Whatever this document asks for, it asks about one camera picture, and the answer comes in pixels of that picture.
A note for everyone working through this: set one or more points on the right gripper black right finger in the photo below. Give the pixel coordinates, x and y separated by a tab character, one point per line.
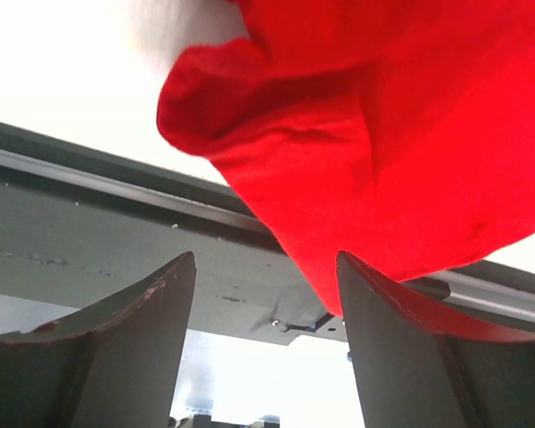
418	363

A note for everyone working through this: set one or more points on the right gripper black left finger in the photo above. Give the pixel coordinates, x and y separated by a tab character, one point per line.
111	364

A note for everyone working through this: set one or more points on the red t shirt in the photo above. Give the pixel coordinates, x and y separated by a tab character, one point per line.
402	132

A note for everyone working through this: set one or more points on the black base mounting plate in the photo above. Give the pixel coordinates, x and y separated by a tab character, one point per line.
64	253

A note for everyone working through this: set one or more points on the aluminium front frame rail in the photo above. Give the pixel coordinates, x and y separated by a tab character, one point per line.
49	165

